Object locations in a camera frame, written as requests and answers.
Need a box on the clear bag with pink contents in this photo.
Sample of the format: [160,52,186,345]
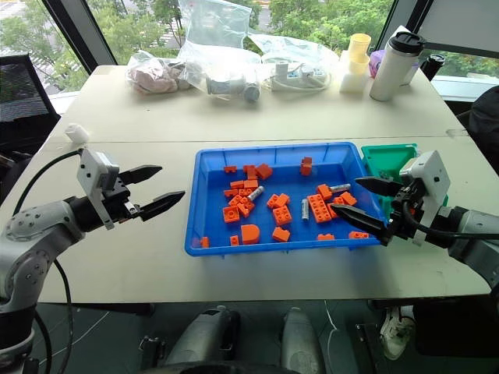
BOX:
[125,49,193,96]

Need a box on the white power strip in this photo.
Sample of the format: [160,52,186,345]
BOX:
[261,57,327,92]

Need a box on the green plastic bin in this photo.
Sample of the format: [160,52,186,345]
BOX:
[360,143,419,220]

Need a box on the white dirty shoe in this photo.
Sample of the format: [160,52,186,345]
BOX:
[379,306,417,362]

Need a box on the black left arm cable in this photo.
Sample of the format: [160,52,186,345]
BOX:
[11,149,85,374]

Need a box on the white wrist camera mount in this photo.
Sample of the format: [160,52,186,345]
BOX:
[398,150,451,247]
[76,147,121,231]

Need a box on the purple container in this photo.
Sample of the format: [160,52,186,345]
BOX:
[367,49,420,86]

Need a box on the black bottle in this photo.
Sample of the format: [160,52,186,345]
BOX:
[418,54,446,81]

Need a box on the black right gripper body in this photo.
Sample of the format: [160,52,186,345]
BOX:
[384,179,425,242]

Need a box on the blue plastic tray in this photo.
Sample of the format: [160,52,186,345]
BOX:
[183,141,391,259]

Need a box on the grey cylinder in bag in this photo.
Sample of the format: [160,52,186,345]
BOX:
[205,75,262,104]

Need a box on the black mesh chair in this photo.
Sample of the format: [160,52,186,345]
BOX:
[0,53,62,157]

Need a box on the dark rounded chair back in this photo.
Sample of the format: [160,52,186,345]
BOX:
[455,85,499,151]

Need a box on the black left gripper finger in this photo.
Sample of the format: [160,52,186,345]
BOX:
[133,190,186,224]
[118,164,164,186]

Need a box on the white floor cable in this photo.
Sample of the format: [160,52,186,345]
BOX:
[322,299,341,374]

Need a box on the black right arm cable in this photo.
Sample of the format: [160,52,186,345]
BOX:
[402,199,471,239]

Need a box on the large clear plastic bag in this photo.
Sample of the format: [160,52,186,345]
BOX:
[177,0,263,104]

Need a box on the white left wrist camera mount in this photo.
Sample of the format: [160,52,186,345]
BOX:
[76,147,121,231]

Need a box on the orange 2x4 toy brick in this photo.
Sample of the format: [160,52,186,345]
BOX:
[307,193,334,224]

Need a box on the clear bag with power strip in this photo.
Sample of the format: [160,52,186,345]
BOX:
[248,32,341,94]

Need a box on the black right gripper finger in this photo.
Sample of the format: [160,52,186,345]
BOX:
[330,203,391,247]
[355,175,403,197]

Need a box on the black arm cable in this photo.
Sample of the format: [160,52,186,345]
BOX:
[11,149,85,374]
[402,199,471,239]

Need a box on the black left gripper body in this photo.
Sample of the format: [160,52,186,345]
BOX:
[101,173,142,224]

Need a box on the pale yellow plastic cup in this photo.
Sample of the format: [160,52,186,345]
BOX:
[347,33,372,76]

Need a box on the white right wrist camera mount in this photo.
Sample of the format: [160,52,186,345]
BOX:
[398,150,451,247]

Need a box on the grey rounded robot leg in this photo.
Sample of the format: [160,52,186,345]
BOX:
[280,307,325,374]
[162,305,242,370]

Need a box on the white tumbler with black lid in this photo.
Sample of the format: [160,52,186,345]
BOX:
[369,31,426,103]

